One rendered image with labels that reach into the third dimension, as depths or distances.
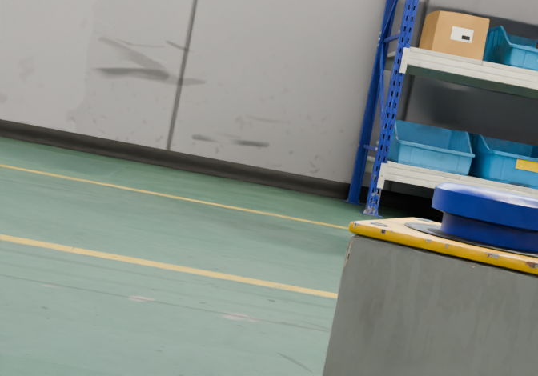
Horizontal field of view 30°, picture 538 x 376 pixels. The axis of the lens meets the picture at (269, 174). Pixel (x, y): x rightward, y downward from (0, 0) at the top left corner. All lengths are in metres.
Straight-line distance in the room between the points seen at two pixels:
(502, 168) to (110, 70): 2.06
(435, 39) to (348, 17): 0.77
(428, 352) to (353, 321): 0.02
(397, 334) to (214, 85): 5.03
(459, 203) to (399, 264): 0.03
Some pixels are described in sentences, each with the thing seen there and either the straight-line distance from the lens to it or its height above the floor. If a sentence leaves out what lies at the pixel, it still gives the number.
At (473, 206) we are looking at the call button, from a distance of 0.29.
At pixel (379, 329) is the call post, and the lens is 0.29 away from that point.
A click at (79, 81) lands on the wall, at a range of 5.34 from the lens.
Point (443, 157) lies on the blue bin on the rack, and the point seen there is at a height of 0.32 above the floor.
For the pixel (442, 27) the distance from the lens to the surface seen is 4.75.
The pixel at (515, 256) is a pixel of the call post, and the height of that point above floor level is 0.31.
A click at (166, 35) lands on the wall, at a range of 5.31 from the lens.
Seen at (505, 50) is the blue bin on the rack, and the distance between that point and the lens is 4.94.
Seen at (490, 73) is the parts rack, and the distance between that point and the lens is 4.74.
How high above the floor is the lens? 0.34
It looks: 3 degrees down
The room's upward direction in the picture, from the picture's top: 11 degrees clockwise
